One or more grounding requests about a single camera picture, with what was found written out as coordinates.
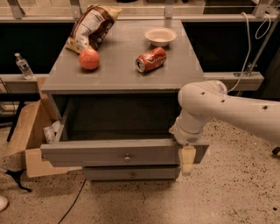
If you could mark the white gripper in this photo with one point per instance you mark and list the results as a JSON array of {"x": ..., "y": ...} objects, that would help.
[{"x": 186, "y": 136}]

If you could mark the grey top drawer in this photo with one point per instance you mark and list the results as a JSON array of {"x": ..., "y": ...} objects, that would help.
[{"x": 116, "y": 130}]

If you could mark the grey drawer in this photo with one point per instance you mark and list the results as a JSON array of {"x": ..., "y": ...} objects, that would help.
[
  {"x": 120, "y": 173},
  {"x": 116, "y": 130}
]

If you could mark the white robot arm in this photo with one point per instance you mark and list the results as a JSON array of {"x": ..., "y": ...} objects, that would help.
[{"x": 202, "y": 101}]

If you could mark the grey wooden drawer cabinet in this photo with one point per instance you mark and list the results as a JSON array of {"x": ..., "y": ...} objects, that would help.
[{"x": 117, "y": 73}]

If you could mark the grey bottom drawer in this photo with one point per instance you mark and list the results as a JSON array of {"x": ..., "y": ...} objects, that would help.
[{"x": 120, "y": 173}]

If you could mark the red soda can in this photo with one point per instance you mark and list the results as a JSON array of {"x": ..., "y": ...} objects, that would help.
[{"x": 151, "y": 60}]

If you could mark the white paper bowl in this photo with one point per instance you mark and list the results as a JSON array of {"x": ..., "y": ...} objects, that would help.
[{"x": 160, "y": 36}]

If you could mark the red apple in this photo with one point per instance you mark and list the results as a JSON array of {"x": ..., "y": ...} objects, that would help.
[{"x": 89, "y": 59}]

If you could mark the white can in box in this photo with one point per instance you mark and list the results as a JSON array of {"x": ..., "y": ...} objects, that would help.
[{"x": 49, "y": 134}]

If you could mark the brown cardboard box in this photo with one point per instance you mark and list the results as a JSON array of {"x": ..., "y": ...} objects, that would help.
[{"x": 28, "y": 136}]

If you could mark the brown white chip bag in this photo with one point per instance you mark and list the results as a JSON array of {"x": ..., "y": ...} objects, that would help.
[{"x": 92, "y": 27}]

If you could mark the grey metal stand pole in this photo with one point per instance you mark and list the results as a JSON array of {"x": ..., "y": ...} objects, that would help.
[{"x": 273, "y": 21}]

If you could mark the black tripod leg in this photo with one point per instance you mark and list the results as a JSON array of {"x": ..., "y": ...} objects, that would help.
[{"x": 16, "y": 175}]

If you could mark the clear plastic water bottle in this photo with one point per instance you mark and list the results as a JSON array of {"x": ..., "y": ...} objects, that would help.
[{"x": 24, "y": 67}]

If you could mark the white shoe tip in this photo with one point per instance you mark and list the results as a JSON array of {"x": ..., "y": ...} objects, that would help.
[{"x": 3, "y": 203}]

